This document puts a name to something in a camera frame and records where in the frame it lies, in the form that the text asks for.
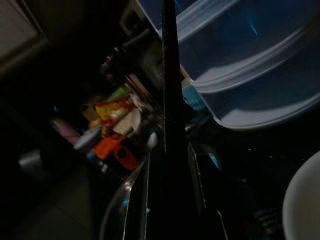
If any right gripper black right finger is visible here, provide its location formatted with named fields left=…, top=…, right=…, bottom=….
left=161, top=0, right=230, bottom=240

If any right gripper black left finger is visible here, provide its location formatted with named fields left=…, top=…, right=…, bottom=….
left=126, top=151, right=171, bottom=240

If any white paper packet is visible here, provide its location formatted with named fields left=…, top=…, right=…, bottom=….
left=112, top=107, right=144, bottom=136

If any orange plastic tool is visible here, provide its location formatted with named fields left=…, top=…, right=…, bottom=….
left=91, top=134, right=141, bottom=172

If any red yellow snack packet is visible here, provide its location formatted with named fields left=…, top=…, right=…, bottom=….
left=94, top=97, right=137, bottom=128

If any white blue pen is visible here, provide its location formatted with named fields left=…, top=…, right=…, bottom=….
left=74, top=128, right=101, bottom=151

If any blue translucent plastic container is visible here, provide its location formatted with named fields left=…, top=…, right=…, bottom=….
left=136, top=0, right=320, bottom=132

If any pink tube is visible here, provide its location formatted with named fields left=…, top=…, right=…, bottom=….
left=51, top=117, right=81, bottom=146

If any white round bowl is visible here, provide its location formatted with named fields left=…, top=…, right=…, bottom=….
left=282, top=149, right=320, bottom=240

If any beige cabinet door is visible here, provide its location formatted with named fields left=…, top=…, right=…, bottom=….
left=0, top=0, right=48, bottom=76

